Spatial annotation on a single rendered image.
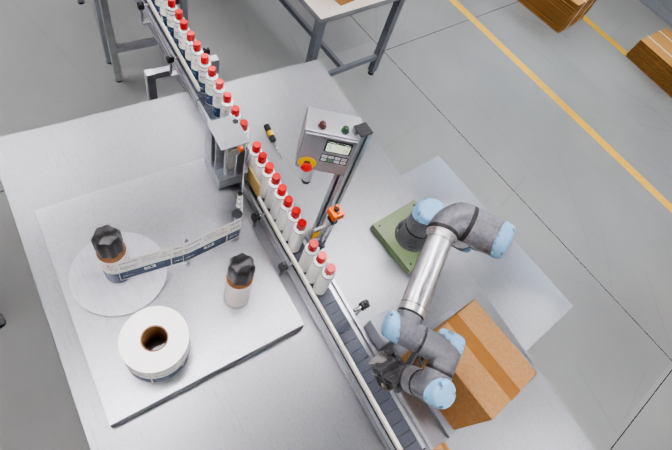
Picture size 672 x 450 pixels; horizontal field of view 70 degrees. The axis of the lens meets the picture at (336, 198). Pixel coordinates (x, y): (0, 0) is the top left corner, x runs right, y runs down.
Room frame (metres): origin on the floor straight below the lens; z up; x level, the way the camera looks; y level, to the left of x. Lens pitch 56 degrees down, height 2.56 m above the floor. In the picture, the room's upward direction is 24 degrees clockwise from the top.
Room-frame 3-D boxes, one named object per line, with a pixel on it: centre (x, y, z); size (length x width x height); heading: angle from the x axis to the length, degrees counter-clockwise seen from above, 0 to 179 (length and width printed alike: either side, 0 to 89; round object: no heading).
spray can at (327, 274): (0.73, -0.08, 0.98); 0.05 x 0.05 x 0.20
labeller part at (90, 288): (0.49, 0.58, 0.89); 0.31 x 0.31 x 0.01
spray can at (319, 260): (0.76, -0.04, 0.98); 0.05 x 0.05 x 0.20
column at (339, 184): (0.99, 0.01, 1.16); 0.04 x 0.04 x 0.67; 51
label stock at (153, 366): (0.31, 0.33, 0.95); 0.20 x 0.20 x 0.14
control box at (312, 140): (0.98, 0.10, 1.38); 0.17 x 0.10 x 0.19; 106
